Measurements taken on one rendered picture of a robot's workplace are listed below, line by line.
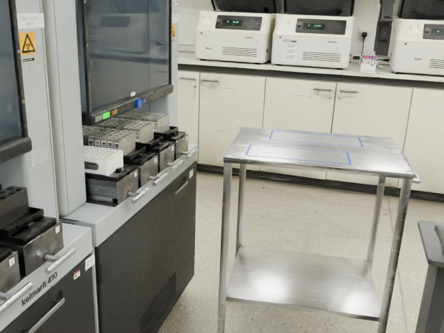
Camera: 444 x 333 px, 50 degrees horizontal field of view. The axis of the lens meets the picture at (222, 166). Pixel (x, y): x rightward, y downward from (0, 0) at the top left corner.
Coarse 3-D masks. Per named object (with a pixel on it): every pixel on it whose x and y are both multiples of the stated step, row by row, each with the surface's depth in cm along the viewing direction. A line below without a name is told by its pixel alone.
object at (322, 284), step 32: (256, 128) 194; (224, 160) 156; (256, 160) 154; (288, 160) 155; (320, 160) 156; (352, 160) 157; (384, 160) 159; (224, 192) 159; (224, 224) 163; (224, 256) 167; (256, 256) 203; (288, 256) 204; (320, 256) 205; (224, 288) 171; (256, 288) 180; (288, 288) 180; (320, 288) 181; (352, 288) 182; (224, 320) 176; (384, 320) 163
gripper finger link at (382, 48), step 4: (380, 28) 112; (388, 28) 111; (380, 32) 112; (388, 32) 111; (380, 36) 112; (388, 36) 112; (380, 40) 112; (384, 40) 112; (388, 40) 112; (376, 44) 113; (380, 44) 113; (384, 44) 112; (388, 44) 112; (376, 48) 113; (380, 48) 113; (384, 48) 113; (388, 48) 112; (376, 52) 113; (380, 52) 113; (384, 52) 113
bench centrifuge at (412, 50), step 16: (400, 0) 345; (416, 0) 342; (432, 0) 339; (400, 16) 350; (416, 16) 358; (432, 16) 353; (400, 32) 321; (416, 32) 317; (432, 32) 314; (400, 48) 320; (416, 48) 317; (432, 48) 314; (400, 64) 323; (416, 64) 320; (432, 64) 317
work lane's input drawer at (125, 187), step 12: (120, 168) 140; (132, 168) 143; (96, 180) 135; (108, 180) 135; (120, 180) 135; (132, 180) 142; (96, 192) 136; (108, 192) 135; (120, 192) 136; (132, 192) 140; (144, 192) 142
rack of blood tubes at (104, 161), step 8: (88, 152) 140; (96, 152) 140; (104, 152) 140; (112, 152) 141; (120, 152) 141; (88, 160) 135; (96, 160) 135; (104, 160) 134; (112, 160) 137; (120, 160) 141; (88, 168) 143; (96, 168) 143; (104, 168) 135; (112, 168) 137
